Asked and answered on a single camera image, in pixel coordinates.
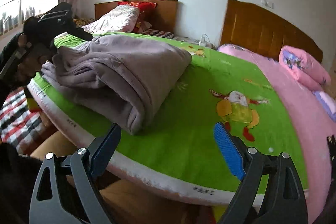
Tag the white floral quilt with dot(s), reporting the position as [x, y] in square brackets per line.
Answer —
[115, 19]

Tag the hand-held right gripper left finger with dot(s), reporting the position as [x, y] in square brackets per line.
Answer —
[105, 150]

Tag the white charger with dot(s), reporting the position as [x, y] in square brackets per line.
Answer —
[203, 41]

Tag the red black plaid blanket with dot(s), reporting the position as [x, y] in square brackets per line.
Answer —
[18, 121]

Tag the green printed blanket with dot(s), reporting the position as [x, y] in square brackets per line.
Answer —
[210, 77]

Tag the black flowered cloth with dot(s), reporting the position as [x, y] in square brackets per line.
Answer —
[332, 146]

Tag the person's left hand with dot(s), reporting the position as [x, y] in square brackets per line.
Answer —
[31, 64]

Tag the large padded wooden headboard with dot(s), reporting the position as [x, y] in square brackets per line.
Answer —
[262, 32]

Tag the white wall socket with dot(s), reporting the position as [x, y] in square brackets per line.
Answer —
[267, 3]

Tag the bedside table with printed cloth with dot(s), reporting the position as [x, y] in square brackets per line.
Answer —
[189, 41]

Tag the pink bed sheet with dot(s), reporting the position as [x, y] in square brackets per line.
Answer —
[302, 113]

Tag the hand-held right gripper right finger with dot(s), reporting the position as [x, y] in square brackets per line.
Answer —
[228, 150]

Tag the red patterned pillow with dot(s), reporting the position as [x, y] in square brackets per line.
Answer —
[143, 10]

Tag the brown and yellow blanket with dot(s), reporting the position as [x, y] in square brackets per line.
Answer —
[82, 22]

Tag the purple pillow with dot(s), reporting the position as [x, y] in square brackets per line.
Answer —
[326, 104]

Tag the folded pink floral quilt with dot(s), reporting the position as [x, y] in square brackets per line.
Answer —
[302, 66]

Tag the small plain wooden headboard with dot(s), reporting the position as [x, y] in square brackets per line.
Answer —
[165, 14]

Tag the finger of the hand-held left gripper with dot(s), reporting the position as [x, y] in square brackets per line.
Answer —
[82, 33]

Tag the purple pants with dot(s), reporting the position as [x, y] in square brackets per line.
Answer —
[118, 74]

